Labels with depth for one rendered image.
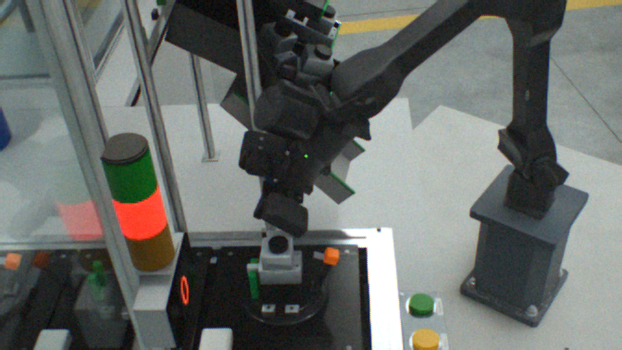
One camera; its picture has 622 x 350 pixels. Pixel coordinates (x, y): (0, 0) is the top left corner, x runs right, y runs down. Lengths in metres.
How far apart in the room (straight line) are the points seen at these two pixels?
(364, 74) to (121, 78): 1.22
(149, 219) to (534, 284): 0.69
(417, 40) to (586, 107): 2.61
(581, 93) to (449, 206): 2.15
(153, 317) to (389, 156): 0.90
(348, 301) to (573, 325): 0.40
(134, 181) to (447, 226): 0.83
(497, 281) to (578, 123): 2.15
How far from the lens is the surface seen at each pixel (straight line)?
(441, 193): 1.48
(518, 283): 1.21
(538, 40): 0.95
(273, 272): 1.05
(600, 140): 3.24
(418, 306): 1.11
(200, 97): 1.51
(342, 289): 1.13
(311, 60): 1.12
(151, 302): 0.79
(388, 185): 1.49
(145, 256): 0.77
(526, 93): 1.00
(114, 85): 1.96
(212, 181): 1.54
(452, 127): 1.67
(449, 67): 3.63
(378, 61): 0.86
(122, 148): 0.71
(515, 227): 1.12
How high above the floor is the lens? 1.81
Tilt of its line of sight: 39 degrees down
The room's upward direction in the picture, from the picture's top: 4 degrees counter-clockwise
